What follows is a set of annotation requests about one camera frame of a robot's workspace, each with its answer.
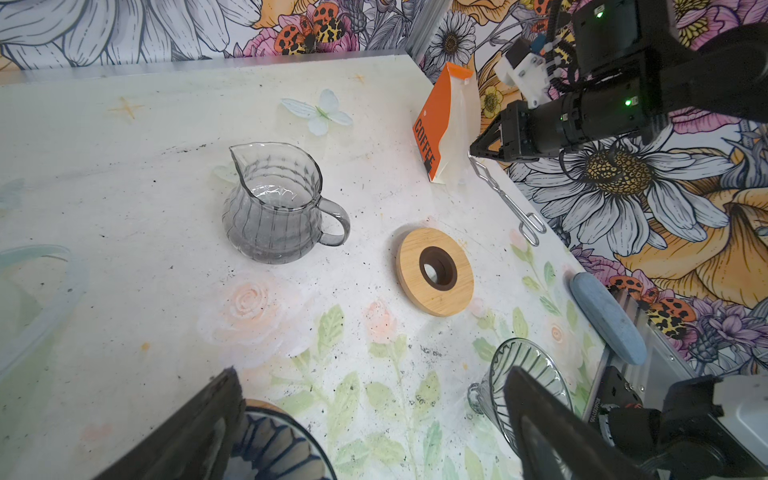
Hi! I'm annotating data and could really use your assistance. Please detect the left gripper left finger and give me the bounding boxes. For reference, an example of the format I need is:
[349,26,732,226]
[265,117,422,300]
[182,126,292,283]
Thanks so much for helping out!
[97,367,245,479]

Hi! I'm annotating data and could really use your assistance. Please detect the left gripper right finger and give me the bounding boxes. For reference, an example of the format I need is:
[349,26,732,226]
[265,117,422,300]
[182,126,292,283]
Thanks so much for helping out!
[516,400,651,479]

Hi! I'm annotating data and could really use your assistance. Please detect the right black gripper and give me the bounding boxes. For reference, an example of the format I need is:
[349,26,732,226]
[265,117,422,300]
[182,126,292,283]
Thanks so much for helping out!
[469,75,669,162]

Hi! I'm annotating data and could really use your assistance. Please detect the blue glass dripper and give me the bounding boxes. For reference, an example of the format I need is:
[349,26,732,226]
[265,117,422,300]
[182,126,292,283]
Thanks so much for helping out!
[223,405,337,480]

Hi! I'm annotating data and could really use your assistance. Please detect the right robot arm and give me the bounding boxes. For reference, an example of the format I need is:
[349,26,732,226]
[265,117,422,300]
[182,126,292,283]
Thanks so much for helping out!
[471,1,767,479]

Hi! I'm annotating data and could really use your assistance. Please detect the grey glass dripper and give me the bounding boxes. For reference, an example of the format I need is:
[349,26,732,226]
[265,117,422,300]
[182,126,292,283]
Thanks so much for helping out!
[467,338,573,453]

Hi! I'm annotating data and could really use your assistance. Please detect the orange white coffee bag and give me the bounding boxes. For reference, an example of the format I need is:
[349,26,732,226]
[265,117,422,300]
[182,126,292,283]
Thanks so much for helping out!
[413,63,481,185]

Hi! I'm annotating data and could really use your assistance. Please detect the blue grey oval stone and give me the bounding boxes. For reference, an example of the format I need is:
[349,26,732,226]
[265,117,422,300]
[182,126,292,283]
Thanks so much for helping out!
[569,272,647,365]

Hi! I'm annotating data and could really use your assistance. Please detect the metal tongs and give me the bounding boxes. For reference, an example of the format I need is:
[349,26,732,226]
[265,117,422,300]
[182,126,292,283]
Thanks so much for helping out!
[468,154,547,247]

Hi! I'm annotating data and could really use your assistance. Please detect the clear plastic bowl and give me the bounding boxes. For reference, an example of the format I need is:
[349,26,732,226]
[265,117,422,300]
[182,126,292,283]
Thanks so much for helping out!
[1,244,88,380]

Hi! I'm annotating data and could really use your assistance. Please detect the grey ribbed glass pitcher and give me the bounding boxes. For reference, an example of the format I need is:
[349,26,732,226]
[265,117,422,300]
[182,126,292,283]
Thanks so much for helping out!
[222,142,351,264]

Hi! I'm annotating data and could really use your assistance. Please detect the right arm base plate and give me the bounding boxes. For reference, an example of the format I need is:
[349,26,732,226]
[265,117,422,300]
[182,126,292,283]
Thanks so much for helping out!
[588,366,658,450]

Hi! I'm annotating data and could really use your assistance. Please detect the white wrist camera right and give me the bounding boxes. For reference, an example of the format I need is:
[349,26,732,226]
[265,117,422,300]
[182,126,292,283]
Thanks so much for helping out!
[494,35,561,109]

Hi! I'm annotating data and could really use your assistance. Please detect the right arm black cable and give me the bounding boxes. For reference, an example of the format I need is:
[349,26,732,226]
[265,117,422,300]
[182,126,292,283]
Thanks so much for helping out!
[542,0,580,91]

